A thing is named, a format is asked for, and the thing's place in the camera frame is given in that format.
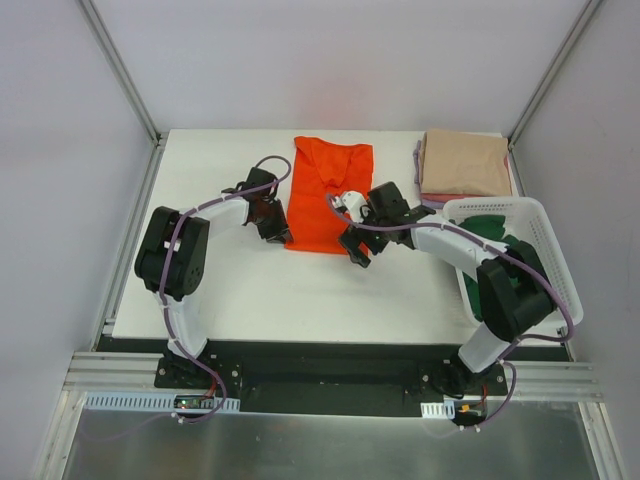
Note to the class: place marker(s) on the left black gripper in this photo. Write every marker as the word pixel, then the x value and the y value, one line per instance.
pixel 273 226

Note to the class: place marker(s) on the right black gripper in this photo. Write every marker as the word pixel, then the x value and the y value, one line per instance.
pixel 364 237

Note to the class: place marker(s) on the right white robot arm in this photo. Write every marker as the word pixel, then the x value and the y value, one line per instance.
pixel 515 294

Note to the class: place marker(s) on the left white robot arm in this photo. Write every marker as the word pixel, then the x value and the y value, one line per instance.
pixel 172 256

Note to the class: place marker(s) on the folded lavender t shirt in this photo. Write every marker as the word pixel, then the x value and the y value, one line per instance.
pixel 417 177

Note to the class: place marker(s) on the folded pink t shirt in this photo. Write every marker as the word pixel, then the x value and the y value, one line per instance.
pixel 443 198

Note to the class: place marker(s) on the folded beige t shirt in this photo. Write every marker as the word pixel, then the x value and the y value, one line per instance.
pixel 460 163

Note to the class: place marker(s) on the green t shirt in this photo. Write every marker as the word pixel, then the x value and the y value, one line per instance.
pixel 492 228

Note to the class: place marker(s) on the white plastic basket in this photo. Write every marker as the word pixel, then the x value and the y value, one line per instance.
pixel 525 219

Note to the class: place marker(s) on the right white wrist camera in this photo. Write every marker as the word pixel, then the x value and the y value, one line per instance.
pixel 353 204

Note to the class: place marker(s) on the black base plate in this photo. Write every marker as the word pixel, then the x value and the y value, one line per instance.
pixel 379 380

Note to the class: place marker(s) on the left aluminium post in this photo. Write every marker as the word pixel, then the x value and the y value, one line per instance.
pixel 106 44

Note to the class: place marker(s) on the aluminium post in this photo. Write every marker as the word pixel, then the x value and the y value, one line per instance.
pixel 106 44
pixel 577 30

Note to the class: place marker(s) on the right white cable duct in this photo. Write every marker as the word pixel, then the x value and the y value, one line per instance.
pixel 449 409

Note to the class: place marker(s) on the white cable duct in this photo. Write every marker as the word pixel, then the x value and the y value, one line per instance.
pixel 449 409
pixel 160 403

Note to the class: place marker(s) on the left white cable duct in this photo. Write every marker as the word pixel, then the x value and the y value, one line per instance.
pixel 160 403

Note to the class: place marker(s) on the right aluminium post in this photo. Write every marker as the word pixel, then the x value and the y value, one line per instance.
pixel 577 30

